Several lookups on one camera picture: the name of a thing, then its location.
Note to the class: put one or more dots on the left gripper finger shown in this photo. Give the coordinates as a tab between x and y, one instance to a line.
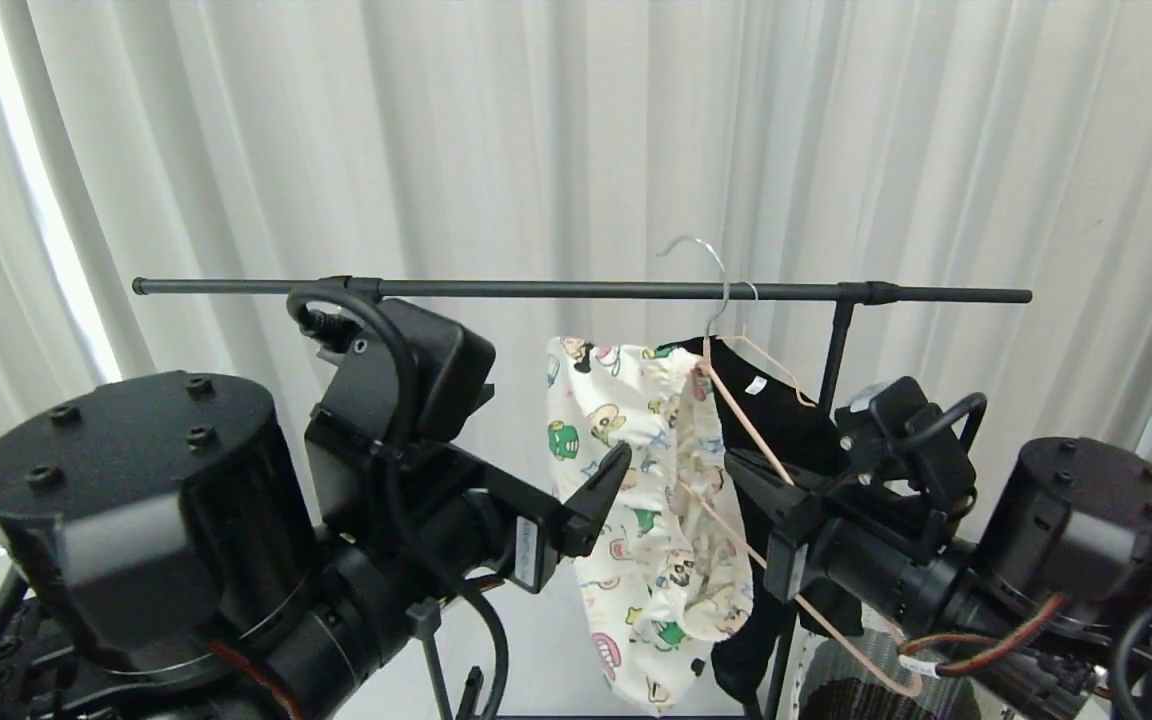
591	515

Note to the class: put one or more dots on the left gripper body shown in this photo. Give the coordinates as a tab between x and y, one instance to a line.
466	530

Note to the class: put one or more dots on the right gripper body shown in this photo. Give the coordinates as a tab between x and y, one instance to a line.
866	570

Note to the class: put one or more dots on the cream printed garment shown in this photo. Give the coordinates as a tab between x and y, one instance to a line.
656	500

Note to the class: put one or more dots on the black garment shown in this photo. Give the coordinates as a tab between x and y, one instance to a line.
786	430

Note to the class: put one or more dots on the pink clothes hanger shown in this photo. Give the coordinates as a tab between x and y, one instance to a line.
746	424
781	372

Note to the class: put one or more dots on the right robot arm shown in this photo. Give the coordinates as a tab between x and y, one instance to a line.
1086	520

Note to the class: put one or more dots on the white laundry basket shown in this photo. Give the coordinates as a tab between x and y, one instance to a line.
866	690

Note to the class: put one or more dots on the black clothes rack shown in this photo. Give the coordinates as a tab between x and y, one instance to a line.
536	289

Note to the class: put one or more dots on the white curtain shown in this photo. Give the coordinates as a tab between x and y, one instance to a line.
536	130

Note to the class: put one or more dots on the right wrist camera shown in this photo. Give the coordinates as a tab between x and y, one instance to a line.
921	440

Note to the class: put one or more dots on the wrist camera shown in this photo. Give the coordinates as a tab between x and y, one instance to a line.
921	440
436	370

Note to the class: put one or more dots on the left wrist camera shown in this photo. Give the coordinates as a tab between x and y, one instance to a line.
436	370

